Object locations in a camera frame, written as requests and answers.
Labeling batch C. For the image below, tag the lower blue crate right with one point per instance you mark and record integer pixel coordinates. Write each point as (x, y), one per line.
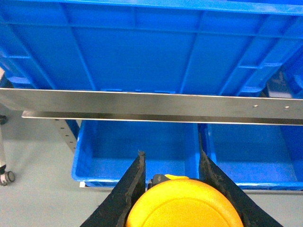
(256, 157)

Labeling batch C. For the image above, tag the steel roller rack frame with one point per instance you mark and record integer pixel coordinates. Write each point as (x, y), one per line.
(69, 130)

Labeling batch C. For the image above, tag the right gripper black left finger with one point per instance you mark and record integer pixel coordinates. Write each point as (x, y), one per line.
(114, 210)

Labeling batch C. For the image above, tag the lower blue crate left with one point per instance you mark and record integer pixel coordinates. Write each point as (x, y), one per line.
(106, 149)

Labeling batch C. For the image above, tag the steel rack front rail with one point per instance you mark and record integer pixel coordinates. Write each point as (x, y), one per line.
(149, 107)

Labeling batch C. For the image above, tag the large blue crate centre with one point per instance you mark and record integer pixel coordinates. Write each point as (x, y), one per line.
(204, 47)

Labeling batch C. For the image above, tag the yellow mushroom push button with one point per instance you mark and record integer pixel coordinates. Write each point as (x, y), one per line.
(183, 202)

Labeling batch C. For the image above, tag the grey caster wheel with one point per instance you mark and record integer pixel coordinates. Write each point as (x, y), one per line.
(7, 178)

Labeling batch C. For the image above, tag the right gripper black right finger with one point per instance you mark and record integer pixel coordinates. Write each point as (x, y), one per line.
(250, 213)

